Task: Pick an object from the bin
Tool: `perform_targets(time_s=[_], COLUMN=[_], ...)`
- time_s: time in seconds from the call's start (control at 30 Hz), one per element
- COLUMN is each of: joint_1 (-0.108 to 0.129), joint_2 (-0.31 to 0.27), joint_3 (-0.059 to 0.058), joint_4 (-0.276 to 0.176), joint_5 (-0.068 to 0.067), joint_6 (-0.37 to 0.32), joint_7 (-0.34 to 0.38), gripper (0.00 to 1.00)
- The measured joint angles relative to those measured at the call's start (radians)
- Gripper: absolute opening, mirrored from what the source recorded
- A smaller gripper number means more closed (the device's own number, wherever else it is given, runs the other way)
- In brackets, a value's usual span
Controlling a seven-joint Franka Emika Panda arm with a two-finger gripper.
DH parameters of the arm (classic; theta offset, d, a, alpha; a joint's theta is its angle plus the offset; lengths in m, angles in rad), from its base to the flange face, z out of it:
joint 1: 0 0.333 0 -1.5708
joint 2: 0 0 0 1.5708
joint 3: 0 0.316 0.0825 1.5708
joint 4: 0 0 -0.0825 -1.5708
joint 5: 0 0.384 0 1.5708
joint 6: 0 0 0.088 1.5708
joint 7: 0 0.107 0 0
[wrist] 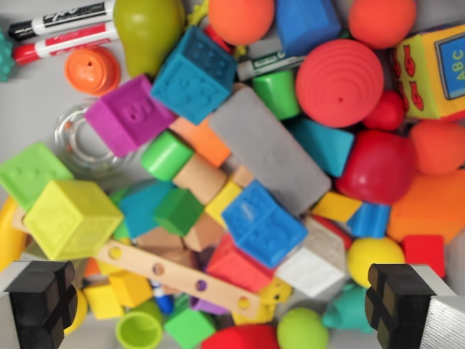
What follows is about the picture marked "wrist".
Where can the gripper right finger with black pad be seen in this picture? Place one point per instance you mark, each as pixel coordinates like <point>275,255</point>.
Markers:
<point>407,309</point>

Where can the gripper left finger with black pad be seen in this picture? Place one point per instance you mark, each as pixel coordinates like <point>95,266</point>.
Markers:
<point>32,305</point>

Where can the yellow ball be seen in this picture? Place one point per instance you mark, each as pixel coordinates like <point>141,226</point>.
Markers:
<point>80,309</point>

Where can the red square block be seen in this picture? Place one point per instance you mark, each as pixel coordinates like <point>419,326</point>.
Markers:
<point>423,254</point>

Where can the yellow toy lemon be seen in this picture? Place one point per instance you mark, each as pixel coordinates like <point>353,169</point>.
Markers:
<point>374,260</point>

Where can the teal rubber animal toy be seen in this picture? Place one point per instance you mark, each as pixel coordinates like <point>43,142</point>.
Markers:
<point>347,310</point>

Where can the yellow wooden cube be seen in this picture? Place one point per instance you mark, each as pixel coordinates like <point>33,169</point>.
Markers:
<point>103,301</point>

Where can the yellow curved plastic toy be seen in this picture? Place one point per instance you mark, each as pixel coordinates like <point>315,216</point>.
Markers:
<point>9,236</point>

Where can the yellow-green embossed soft cube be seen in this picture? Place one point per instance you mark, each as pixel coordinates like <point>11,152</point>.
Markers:
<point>72,218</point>

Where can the yellow wooden block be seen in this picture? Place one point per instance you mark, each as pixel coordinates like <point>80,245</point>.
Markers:
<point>130,289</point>
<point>336,207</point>
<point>223,201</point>

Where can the white embossed soft cube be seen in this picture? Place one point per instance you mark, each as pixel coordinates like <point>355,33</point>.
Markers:
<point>316,261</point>

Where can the large orange foam block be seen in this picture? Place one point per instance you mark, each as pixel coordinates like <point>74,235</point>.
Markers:
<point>428,207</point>

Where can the lime green ball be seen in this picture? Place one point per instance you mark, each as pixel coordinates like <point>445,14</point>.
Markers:
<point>301,331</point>

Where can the lime green plastic cup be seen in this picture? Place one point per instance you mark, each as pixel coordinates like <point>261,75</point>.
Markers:
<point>140,329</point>

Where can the blue marker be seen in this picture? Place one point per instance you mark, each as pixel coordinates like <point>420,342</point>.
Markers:
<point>163,300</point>

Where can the light green embossed soft cube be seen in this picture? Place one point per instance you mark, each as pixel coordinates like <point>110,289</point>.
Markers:
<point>29,171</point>

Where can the brown wooden block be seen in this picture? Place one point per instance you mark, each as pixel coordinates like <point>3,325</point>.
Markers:
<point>160,241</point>
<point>203,232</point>

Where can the teal foam block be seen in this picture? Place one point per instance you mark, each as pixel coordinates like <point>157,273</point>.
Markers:
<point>140,207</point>

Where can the dark red toy apple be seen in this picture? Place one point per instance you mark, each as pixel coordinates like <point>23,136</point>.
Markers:
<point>374,167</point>

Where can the wooden strip with holes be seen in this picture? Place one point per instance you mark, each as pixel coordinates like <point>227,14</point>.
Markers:
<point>178,272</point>

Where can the orange-red toy fruit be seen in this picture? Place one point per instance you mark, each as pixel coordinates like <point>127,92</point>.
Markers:
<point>439,147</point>

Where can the blue embossed soft cube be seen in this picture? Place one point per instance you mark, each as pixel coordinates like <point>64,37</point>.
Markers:
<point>261,225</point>

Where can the red rounded toy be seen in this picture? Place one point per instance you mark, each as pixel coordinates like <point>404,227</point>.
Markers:
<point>239,338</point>

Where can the dark green wooden cube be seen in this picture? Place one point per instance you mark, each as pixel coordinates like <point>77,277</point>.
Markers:
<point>178,212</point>

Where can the purple block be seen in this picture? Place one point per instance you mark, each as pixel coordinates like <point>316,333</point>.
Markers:
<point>207,307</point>

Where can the red foam block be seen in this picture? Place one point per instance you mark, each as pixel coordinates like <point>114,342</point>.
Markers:
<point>236,265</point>

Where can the teal foam wedge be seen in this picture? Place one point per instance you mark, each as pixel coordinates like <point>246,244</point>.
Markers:
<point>327,145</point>

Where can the small red ball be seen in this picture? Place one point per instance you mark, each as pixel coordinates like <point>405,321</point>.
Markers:
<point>387,111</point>

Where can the green wooden cylinder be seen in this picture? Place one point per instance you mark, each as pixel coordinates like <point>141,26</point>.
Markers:
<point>165,156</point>

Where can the tan wooden cylinder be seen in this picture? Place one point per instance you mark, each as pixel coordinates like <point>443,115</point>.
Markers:
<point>200,178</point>

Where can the purple embossed soft cube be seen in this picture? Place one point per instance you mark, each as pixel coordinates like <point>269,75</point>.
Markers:
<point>127,116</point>

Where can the grey foam brick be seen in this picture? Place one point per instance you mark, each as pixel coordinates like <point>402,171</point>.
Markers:
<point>269,149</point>

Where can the red ridged dome toy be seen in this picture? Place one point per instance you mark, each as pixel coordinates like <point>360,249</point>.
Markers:
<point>338,83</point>

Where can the yellow ABC cloth cube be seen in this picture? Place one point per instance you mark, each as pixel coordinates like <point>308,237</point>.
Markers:
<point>432,72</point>

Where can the orange plastic stacking cup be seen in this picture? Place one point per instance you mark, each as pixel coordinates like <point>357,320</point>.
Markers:
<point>91,71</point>

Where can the teal spiky ball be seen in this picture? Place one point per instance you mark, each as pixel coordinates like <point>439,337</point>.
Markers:
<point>5,58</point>

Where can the bright green plastic cup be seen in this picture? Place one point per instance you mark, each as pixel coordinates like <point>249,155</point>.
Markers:
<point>278,92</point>

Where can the red Expo dry-erase marker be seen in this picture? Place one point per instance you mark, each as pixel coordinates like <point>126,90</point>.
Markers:
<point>69,43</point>

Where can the teal embossed soft cube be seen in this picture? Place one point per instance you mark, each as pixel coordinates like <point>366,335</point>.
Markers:
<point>192,76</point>

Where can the green dry-erase marker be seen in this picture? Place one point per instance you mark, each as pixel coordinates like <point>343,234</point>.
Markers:
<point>265,63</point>

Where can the black Expo dry-erase marker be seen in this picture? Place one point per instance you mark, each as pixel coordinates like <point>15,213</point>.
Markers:
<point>61,18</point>

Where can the orange-red smooth ball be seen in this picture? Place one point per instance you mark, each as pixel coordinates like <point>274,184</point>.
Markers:
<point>381,20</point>

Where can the olive green toy pear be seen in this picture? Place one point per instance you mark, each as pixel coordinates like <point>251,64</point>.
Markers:
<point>145,29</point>

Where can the blue foam block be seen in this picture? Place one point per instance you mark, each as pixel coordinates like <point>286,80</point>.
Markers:
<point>309,23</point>

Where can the red plastic toy piece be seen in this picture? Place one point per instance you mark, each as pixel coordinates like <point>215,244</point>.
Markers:
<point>218,38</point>

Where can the yellow spiky rubber toy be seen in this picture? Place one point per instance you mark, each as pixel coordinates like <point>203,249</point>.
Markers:
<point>198,14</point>

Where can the smooth orange ball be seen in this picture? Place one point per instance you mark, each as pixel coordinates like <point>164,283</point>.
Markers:
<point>239,18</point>

